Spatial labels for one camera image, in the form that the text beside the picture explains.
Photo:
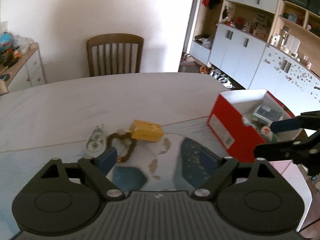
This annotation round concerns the white drawer sideboard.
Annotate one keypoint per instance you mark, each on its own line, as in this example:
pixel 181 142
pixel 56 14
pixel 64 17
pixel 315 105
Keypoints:
pixel 27 72

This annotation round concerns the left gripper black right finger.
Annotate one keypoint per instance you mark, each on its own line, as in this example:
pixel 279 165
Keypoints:
pixel 221 171

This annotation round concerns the white green printed pouch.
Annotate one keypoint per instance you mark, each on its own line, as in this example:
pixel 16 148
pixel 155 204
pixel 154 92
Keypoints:
pixel 263 130

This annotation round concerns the red white cardboard box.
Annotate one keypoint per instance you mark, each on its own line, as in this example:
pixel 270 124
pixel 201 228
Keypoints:
pixel 231 120

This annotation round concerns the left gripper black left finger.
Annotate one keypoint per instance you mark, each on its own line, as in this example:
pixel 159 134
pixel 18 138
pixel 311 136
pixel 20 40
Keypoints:
pixel 96 169

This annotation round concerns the blue globe toy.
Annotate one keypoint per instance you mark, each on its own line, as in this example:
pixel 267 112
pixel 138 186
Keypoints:
pixel 5 41

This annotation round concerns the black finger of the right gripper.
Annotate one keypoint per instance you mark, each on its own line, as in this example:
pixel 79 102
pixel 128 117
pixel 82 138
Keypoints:
pixel 307 120

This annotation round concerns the yellow cardboard box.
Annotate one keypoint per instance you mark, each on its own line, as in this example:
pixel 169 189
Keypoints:
pixel 147 131

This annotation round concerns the brown wooden chair far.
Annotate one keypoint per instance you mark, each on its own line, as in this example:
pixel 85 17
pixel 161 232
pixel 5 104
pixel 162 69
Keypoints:
pixel 111 54

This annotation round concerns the clear correction tape dispenser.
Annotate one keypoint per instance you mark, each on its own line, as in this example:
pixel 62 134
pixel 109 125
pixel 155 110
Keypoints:
pixel 97 141

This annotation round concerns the white wall cabinet unit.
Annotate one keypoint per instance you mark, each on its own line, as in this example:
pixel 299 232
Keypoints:
pixel 268 44

